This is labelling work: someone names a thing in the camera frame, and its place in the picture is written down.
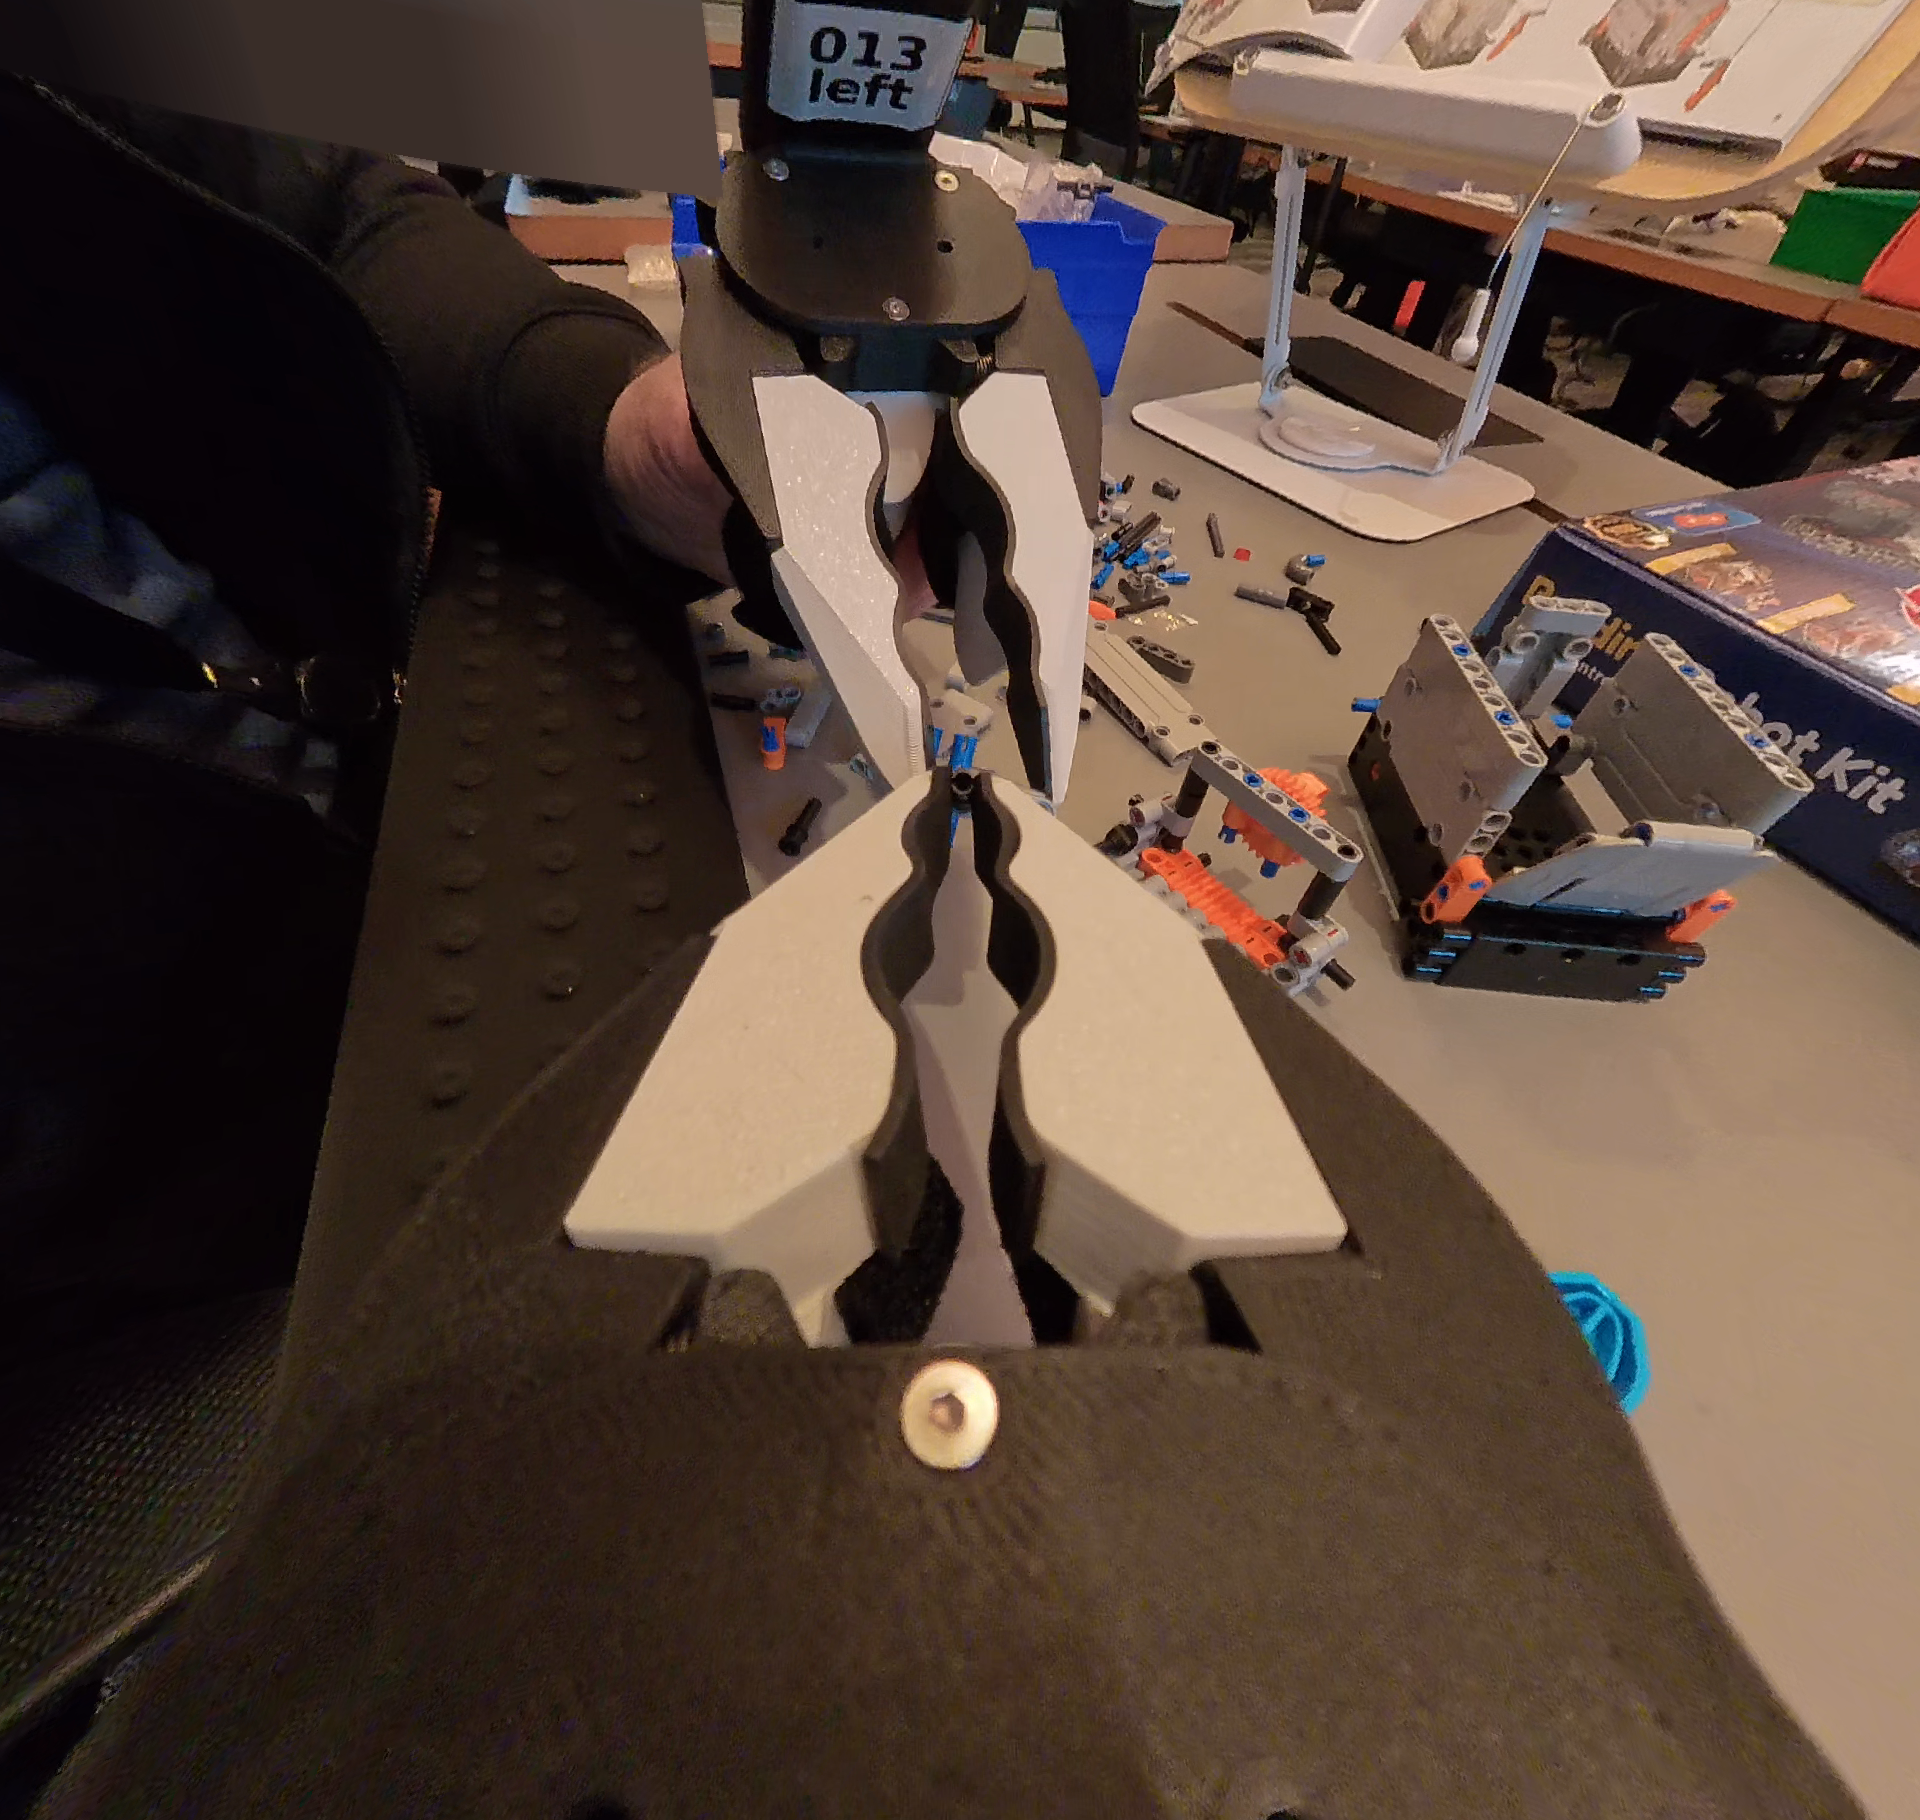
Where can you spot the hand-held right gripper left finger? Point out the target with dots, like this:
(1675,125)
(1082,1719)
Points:
(736,1102)

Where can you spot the pile of small building pieces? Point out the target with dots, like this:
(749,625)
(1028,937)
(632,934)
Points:
(1217,560)

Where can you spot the long light grey building block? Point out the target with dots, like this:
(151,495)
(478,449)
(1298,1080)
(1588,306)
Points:
(968,686)

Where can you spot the green plastic bin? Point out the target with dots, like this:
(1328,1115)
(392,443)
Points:
(1838,231)

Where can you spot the grey building kit robot assembly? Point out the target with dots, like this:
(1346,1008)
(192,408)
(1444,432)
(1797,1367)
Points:
(1561,802)

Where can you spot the blue plastic bin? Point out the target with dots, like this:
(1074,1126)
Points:
(1086,292)

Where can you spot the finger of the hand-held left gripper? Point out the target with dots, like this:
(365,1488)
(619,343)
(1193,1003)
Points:
(827,517)
(1044,532)

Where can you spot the blue robot kit box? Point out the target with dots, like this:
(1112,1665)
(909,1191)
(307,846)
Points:
(1801,712)

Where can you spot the wide light grey panel piece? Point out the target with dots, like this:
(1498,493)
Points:
(1142,686)

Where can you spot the blue curved building piece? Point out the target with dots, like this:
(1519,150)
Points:
(1601,1347)

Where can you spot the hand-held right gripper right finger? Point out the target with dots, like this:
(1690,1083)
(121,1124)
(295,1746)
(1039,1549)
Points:
(1188,1102)

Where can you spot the person's left hand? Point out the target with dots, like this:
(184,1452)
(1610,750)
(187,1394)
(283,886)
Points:
(667,488)

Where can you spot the black perforated mat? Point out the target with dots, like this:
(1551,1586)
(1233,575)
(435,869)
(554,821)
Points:
(513,921)

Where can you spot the white booklet stand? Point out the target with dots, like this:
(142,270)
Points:
(1351,440)

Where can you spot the orange and grey wing assembly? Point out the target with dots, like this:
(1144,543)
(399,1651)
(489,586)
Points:
(1245,861)

